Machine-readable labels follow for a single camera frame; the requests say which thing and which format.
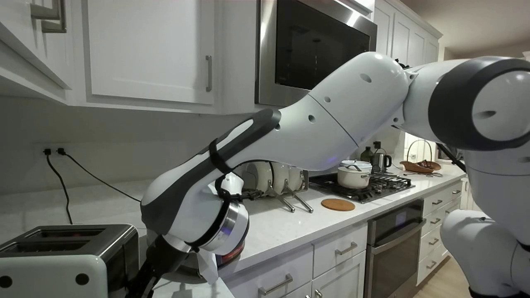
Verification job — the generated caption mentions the white upper cabinets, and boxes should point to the white upper cabinets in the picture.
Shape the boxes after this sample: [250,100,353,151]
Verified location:
[0,0,444,118]

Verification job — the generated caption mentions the gas range with oven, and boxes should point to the gas range with oven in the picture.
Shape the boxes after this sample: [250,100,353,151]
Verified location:
[308,171,427,298]

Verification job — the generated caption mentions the metal drawer handle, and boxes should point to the metal drawer handle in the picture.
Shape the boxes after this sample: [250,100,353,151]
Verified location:
[257,274,295,297]
[335,241,359,257]

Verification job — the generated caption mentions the wall power outlet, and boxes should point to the wall power outlet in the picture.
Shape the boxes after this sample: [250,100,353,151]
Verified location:
[40,145,70,160]

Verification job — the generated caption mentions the stainless steel microwave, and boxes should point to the stainless steel microwave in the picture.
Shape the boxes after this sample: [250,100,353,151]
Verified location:
[255,0,379,108]

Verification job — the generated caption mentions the cream saucepan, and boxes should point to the cream saucepan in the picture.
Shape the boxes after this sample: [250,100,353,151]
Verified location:
[270,165,315,214]

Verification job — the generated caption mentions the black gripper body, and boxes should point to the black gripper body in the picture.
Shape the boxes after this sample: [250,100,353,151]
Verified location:
[128,236,189,298]

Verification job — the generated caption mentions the white lower cabinets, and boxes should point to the white lower cabinets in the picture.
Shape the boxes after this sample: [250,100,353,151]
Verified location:
[220,176,470,298]

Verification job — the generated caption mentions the metal cabinet door handle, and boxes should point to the metal cabinet door handle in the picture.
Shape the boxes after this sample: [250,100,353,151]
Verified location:
[204,55,214,95]

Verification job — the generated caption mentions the black coffee press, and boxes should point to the black coffee press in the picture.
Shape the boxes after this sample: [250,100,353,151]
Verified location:
[369,141,394,176]

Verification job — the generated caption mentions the wicker basket with handle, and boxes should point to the wicker basket with handle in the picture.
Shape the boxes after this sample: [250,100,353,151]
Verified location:
[399,138,444,176]

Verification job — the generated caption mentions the cream frying pan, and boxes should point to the cream frying pan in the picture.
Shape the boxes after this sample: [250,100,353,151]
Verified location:
[242,161,303,214]

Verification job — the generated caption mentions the round cork trivet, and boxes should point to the round cork trivet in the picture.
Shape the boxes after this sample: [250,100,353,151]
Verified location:
[320,198,356,214]

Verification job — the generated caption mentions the metal pan rack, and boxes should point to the metal pan rack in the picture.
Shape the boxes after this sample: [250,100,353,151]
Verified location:
[297,168,311,194]

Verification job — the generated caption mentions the white cabinets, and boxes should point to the white cabinets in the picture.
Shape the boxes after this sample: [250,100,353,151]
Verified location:
[0,0,444,118]
[220,176,470,298]

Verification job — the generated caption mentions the black power cord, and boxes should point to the black power cord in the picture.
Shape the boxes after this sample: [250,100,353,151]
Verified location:
[43,148,75,226]
[56,148,142,204]

